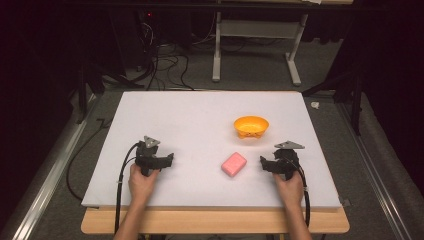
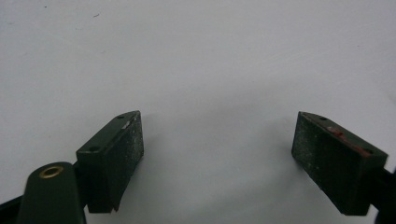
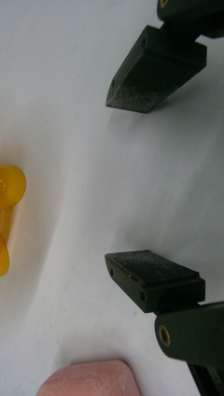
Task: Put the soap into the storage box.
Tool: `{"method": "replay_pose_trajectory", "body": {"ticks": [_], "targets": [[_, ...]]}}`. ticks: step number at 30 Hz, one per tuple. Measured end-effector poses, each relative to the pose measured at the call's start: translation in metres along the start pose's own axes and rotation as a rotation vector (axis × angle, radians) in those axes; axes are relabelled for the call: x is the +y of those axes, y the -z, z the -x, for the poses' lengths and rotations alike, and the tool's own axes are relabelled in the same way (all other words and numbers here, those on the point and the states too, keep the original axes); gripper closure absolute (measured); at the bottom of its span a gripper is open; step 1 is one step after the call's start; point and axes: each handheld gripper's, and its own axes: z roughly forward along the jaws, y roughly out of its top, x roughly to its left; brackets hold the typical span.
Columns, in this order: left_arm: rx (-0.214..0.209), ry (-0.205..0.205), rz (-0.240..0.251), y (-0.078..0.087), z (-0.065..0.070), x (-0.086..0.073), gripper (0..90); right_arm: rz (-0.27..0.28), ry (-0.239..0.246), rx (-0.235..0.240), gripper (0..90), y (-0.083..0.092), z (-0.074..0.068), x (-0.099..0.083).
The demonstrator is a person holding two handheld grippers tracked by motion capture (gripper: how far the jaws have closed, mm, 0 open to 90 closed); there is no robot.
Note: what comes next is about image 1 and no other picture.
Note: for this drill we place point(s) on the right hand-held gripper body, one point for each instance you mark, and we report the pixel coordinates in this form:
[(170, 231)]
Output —
[(286, 161)]

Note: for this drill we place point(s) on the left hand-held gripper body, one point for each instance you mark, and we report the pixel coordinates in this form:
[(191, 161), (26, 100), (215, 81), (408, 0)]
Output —
[(146, 159)]

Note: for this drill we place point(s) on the person's left hand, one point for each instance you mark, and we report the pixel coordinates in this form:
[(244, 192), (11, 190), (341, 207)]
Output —
[(141, 186)]

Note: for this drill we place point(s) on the person's right hand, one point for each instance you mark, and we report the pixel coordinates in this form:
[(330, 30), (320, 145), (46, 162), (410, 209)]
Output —
[(289, 191)]

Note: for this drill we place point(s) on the pink soap bar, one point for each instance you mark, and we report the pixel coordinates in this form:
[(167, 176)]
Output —
[(234, 164)]

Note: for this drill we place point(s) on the orange bowl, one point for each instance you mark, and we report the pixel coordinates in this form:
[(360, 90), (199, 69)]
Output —
[(251, 126)]

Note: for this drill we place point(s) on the white foam mat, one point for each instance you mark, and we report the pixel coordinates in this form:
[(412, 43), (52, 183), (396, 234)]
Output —
[(206, 116)]

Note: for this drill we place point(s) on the crumpled white paper scrap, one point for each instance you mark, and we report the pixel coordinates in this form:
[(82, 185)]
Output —
[(315, 105)]

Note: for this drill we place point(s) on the grey tape piece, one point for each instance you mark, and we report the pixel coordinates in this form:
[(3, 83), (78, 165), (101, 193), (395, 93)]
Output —
[(345, 202)]

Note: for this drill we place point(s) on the wooden table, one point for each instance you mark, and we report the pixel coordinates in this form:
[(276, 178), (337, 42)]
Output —
[(213, 220)]

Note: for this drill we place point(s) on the black metal stand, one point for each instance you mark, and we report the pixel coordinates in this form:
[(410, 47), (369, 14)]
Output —
[(350, 83), (87, 83)]

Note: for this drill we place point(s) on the white metal stand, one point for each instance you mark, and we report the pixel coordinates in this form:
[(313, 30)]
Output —
[(256, 29)]

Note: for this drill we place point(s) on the aluminium floor rail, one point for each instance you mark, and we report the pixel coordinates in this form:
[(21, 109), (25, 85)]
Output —
[(373, 166), (50, 173)]

